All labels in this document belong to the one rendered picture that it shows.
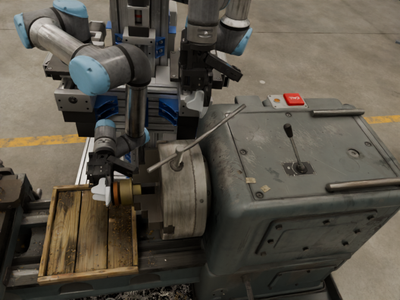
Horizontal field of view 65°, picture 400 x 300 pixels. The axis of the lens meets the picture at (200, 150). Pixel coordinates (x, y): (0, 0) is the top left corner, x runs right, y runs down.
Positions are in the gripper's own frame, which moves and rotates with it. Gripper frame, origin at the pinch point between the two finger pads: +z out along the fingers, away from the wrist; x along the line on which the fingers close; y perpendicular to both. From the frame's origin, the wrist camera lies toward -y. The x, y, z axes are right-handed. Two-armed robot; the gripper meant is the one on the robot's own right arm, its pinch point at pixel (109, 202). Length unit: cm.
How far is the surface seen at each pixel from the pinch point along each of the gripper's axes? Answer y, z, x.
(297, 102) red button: -65, -23, 19
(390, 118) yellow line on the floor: -270, -152, -108
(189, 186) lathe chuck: -22.8, 5.8, 13.0
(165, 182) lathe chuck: -16.2, 4.5, 13.8
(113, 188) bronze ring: -1.5, -2.4, 3.5
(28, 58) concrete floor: 97, -262, -108
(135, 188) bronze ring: -7.9, -2.1, 2.9
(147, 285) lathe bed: -10.5, 12.7, -37.4
